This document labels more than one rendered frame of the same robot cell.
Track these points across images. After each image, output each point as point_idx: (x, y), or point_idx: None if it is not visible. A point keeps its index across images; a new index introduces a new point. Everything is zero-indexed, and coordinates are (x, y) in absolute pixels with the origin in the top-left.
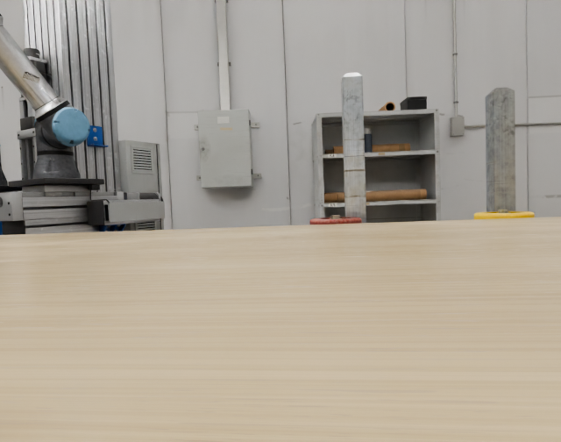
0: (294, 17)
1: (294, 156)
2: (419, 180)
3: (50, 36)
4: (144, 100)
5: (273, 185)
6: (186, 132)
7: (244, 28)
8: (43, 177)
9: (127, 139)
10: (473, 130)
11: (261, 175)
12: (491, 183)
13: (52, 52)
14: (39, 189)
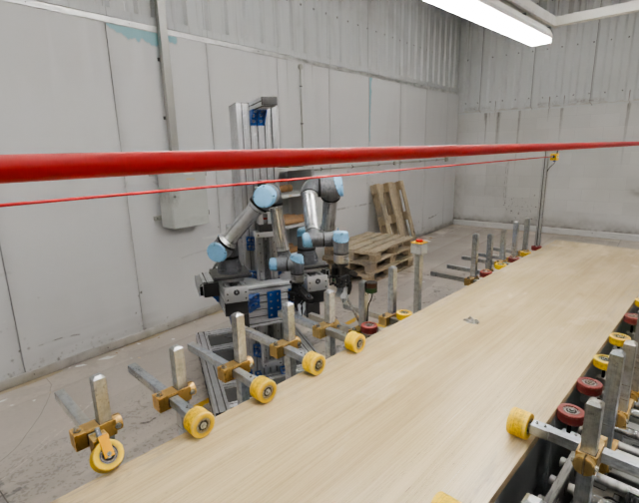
0: (216, 84)
1: (221, 195)
2: (288, 206)
3: (269, 170)
4: (100, 148)
5: (209, 218)
6: (141, 179)
7: (182, 88)
8: (315, 262)
9: (86, 187)
10: None
11: None
12: (488, 254)
13: (270, 180)
14: (317, 269)
